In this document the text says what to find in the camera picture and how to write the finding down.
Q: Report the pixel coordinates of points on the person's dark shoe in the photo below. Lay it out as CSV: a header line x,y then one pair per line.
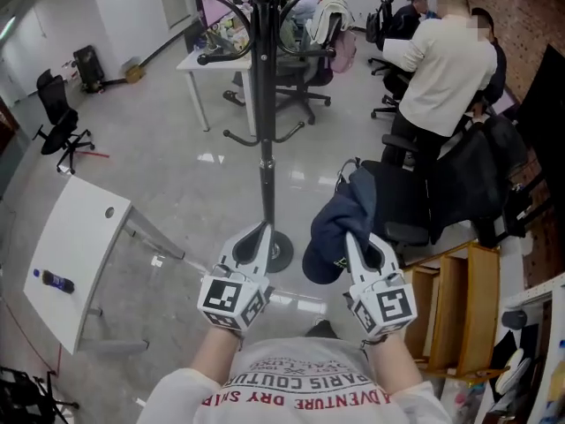
x,y
321,328

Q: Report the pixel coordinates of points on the black armrest office chair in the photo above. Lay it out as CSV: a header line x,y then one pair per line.
x,y
390,95

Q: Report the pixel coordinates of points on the person's left forearm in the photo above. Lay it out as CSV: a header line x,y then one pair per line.
x,y
216,351

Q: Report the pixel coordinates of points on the white garment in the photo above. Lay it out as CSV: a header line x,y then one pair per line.
x,y
326,16

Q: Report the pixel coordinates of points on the black office chair with jacket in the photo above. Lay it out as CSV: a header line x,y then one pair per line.
x,y
468,179

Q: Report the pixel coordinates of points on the black mesh office chair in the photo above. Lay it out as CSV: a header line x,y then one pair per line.
x,y
57,117

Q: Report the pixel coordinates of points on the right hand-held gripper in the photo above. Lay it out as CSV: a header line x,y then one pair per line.
x,y
388,307

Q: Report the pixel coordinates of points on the person's right forearm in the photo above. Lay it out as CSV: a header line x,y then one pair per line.
x,y
393,365

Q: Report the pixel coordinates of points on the person's white printed shirt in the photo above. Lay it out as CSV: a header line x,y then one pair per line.
x,y
300,387

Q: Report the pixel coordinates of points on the small white desk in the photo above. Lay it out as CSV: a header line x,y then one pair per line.
x,y
75,245

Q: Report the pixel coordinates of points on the purple drink bottle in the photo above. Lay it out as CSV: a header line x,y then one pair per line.
x,y
56,281

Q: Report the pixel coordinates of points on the grey office chair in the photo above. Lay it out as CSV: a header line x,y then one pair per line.
x,y
300,73

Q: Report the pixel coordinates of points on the large black screen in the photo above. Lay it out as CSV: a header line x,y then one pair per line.
x,y
545,95

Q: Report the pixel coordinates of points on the white shelf unit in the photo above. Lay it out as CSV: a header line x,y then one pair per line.
x,y
534,307

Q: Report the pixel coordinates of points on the long white desk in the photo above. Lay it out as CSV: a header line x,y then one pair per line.
x,y
192,62

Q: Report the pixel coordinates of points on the black high-back office chair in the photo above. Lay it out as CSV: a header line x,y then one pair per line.
x,y
381,20

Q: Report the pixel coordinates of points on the pink bag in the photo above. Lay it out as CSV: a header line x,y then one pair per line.
x,y
344,53

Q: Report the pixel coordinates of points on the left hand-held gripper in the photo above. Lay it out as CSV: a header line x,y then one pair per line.
x,y
220,300

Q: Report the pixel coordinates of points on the black wheeled frame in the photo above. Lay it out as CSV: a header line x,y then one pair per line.
x,y
26,395

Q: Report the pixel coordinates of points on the navy blue cap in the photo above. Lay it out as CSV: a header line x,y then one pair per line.
x,y
335,232

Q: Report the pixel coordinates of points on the pink lit monitor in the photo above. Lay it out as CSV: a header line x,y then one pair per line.
x,y
216,2

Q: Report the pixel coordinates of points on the cardboard box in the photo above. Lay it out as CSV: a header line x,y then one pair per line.
x,y
134,73

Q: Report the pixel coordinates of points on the wooden shelf unit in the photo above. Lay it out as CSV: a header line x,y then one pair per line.
x,y
454,307

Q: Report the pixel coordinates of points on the red stick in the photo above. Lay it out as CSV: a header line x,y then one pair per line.
x,y
95,153

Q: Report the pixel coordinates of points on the black metal coat rack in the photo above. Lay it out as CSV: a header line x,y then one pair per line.
x,y
262,60

